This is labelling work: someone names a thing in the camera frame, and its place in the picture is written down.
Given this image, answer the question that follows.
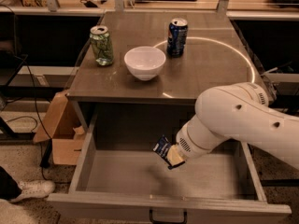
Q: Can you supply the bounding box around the grey open top drawer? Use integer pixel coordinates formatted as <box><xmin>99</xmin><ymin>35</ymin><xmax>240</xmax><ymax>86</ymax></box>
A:
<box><xmin>49</xmin><ymin>104</ymin><xmax>292</xmax><ymax>224</ymax></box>

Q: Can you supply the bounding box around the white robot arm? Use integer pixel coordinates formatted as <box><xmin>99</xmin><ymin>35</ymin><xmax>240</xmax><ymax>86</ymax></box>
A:
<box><xmin>166</xmin><ymin>82</ymin><xmax>299</xmax><ymax>169</ymax></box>

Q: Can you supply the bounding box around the grey counter cabinet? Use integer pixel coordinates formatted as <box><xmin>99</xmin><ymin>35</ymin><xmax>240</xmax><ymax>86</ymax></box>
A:
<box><xmin>67</xmin><ymin>10</ymin><xmax>264</xmax><ymax>127</ymax></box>

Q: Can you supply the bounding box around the white sneaker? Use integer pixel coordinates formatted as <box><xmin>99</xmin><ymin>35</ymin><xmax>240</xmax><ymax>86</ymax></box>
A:
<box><xmin>10</xmin><ymin>180</ymin><xmax>55</xmax><ymax>203</ymax></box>

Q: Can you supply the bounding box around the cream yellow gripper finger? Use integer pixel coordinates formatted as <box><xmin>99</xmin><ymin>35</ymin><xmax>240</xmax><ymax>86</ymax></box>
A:
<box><xmin>166</xmin><ymin>145</ymin><xmax>185</xmax><ymax>168</ymax></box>

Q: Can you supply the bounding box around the black cable on floor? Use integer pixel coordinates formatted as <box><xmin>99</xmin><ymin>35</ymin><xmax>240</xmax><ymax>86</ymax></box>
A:
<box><xmin>0</xmin><ymin>4</ymin><xmax>52</xmax><ymax>181</ymax></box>

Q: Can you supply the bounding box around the white ceramic bowl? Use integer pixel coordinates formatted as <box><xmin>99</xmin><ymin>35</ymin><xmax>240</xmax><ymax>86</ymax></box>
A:
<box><xmin>124</xmin><ymin>46</ymin><xmax>166</xmax><ymax>81</ymax></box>

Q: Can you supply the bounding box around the green soda can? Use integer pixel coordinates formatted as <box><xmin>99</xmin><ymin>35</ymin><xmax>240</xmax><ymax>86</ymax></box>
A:
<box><xmin>90</xmin><ymin>25</ymin><xmax>114</xmax><ymax>66</ymax></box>

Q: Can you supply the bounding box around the blue pepsi can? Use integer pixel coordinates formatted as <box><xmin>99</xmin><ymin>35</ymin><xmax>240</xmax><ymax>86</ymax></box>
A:
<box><xmin>167</xmin><ymin>18</ymin><xmax>188</xmax><ymax>57</ymax></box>

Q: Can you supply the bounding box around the black drawer handle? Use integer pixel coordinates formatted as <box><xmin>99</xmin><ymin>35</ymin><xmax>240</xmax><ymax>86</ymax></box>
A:
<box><xmin>149</xmin><ymin>209</ymin><xmax>188</xmax><ymax>224</ymax></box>

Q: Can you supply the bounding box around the blue rxbar blueberry wrapper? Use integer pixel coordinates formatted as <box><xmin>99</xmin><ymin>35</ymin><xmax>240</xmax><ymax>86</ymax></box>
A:
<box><xmin>153</xmin><ymin>135</ymin><xmax>185</xmax><ymax>170</ymax></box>

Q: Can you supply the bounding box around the brown cardboard box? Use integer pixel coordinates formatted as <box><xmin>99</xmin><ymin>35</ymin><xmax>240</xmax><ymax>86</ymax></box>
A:
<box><xmin>33</xmin><ymin>91</ymin><xmax>86</xmax><ymax>168</ymax></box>

